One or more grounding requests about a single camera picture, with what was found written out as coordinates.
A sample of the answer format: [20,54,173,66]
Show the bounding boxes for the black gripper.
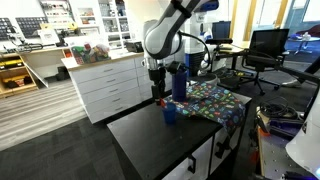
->
[147,65,167,106]

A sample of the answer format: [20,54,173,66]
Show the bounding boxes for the dark blue plastic cup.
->
[161,102,178,125]

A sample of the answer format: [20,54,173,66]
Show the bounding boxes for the dark blue water bottle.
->
[171,64,189,103]

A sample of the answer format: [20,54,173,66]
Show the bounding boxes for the black table cabinet white doors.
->
[106,92,253,180]

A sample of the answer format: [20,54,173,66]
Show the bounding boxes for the white drawer cabinet wooden top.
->
[61,46,176,125]

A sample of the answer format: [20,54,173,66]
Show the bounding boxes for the black box device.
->
[125,39,146,54]

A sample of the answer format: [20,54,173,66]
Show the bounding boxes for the dark colourful patterned cloth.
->
[162,81,247,134]

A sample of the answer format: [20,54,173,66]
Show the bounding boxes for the clear bin of colourful objects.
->
[70,42,112,66]

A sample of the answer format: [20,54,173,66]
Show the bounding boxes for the wooden top desk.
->
[207,42,248,71]

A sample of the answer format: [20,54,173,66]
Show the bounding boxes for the white shelving unit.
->
[67,0,132,52]

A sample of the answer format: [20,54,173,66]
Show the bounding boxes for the black floor bin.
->
[55,65,71,82]

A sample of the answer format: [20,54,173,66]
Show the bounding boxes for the black office chair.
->
[241,27,291,97]

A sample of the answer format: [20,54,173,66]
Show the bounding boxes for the metal optical breadboard table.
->
[255,125,320,180]

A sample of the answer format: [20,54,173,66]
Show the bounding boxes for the black metal rig bar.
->
[245,53,320,85]

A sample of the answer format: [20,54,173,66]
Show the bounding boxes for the wooden workbench with shelves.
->
[0,45,72,99]

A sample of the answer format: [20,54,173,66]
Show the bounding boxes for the large black pegboard panel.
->
[15,16,49,39]

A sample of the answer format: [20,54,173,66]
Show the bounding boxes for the round grey table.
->
[287,34,320,56]

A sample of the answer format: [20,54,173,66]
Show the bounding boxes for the small black pegboard panel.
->
[0,17,15,42]

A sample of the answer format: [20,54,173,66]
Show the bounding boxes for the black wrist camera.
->
[165,60,184,75]

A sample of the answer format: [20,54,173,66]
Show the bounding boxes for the black stereo camera bar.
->
[205,37,234,46]

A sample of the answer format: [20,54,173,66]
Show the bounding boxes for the black cable pile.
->
[259,97,300,122]

